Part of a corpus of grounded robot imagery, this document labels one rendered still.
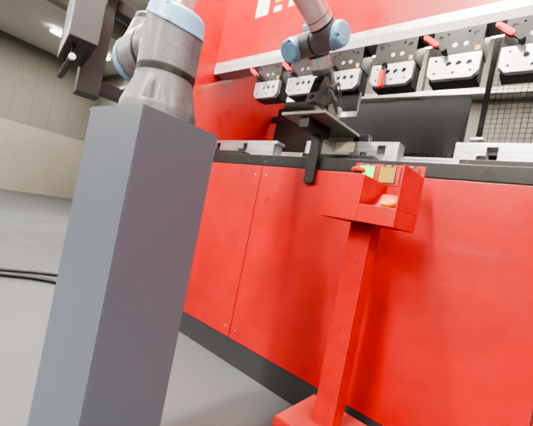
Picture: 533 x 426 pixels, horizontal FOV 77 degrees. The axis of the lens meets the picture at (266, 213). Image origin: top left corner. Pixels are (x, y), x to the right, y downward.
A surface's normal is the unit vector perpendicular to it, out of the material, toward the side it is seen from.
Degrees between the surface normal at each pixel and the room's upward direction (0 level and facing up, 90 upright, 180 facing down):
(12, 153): 90
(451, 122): 90
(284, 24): 90
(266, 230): 90
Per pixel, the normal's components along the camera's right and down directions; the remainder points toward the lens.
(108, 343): 0.80, 0.16
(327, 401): -0.63, -0.13
